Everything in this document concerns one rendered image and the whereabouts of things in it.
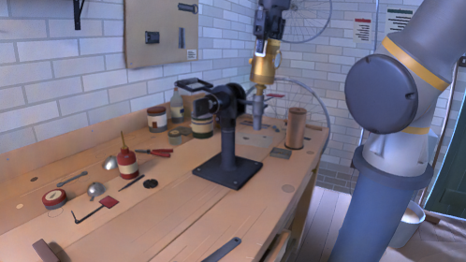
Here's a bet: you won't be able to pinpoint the black frame clip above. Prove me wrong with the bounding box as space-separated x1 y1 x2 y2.
174 77 214 93

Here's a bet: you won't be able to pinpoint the brown block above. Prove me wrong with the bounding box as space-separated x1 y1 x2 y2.
31 238 62 262

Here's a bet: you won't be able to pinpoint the white red notice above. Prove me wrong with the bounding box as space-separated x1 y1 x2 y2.
352 17 372 44

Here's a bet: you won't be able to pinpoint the grey post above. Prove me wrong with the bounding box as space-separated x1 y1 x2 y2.
251 94 266 132

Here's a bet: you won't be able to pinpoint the tan tool board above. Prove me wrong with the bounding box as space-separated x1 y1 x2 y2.
123 0 200 70

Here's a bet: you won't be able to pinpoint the red oil can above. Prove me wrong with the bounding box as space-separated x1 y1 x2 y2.
115 130 140 181

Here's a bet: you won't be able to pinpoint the red pliers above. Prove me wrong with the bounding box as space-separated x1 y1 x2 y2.
134 146 175 159

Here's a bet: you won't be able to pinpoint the red round tin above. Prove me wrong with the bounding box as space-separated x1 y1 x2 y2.
40 188 69 211

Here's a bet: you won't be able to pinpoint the grey wrench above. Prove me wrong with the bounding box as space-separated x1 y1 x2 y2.
55 170 90 189

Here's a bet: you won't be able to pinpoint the clear glass bottle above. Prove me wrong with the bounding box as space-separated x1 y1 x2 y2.
169 86 185 124

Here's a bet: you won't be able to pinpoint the brass carbide lamp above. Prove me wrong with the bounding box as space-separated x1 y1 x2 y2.
248 37 284 98

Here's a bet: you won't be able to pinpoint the black pick tool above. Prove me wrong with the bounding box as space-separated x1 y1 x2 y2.
117 173 146 194

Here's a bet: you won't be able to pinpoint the black shelf bracket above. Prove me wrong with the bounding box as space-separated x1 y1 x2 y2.
72 0 87 31

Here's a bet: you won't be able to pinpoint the white bucket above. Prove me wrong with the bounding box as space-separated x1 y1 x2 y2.
388 199 427 250

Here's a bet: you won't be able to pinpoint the cream banded dark tin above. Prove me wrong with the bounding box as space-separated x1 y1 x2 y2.
189 112 215 139

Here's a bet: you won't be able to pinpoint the small green tin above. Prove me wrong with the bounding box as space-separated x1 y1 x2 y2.
167 128 183 146

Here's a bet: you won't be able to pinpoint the red square black-handled tool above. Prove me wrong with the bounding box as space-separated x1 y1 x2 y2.
70 195 121 226

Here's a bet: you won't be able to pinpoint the brown cylinder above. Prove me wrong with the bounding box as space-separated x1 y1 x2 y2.
284 107 309 151

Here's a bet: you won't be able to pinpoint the bicycle wheel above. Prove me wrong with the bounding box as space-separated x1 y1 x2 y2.
244 76 332 154
281 0 333 45

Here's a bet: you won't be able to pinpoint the grey square plate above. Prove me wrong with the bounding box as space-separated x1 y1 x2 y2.
269 146 293 161

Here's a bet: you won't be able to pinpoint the beige floor cloth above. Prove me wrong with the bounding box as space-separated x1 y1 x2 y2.
380 212 466 262

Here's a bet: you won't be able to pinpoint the green door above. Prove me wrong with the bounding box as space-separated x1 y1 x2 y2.
423 54 466 220

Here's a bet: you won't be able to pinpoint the white tin brown lid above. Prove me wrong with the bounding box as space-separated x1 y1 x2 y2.
146 105 169 134

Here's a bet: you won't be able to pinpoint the white green notice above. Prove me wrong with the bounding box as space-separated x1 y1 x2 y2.
384 7 415 36

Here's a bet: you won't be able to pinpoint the silver bell dome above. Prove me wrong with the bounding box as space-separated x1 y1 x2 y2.
85 181 108 202
101 154 119 172

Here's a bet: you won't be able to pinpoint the dark bracket stand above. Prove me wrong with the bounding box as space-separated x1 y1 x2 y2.
191 82 264 192

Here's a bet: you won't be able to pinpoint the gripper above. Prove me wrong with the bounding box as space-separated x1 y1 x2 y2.
253 0 292 58

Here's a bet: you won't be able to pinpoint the grey flat bar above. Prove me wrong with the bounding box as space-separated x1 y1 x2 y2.
200 236 242 262

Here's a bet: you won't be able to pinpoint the wooden workbench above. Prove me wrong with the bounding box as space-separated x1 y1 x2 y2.
0 92 331 262

